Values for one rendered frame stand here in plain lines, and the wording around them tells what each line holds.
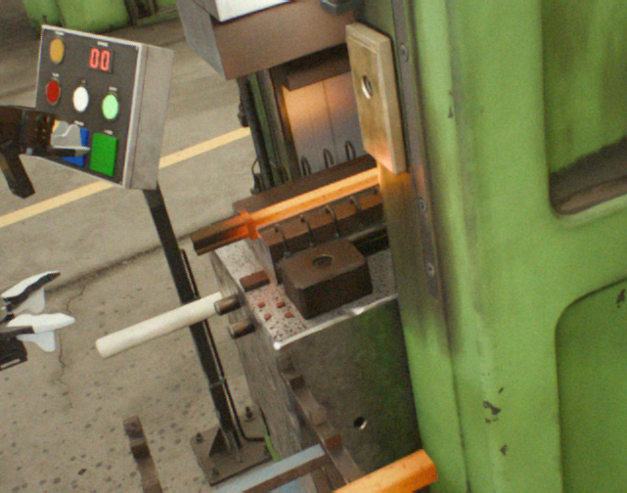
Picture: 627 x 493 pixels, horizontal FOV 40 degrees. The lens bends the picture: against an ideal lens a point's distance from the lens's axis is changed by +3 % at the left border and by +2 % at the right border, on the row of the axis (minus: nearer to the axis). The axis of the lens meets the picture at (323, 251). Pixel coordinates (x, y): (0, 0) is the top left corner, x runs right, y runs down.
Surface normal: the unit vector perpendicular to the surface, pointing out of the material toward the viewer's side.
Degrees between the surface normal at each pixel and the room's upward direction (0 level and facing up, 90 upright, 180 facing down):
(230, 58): 90
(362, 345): 90
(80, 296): 0
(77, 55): 60
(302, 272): 0
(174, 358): 0
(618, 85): 89
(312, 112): 90
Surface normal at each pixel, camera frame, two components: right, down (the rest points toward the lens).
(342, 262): -0.18, -0.83
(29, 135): 0.74, 0.25
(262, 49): 0.40, 0.44
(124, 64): -0.65, 0.03
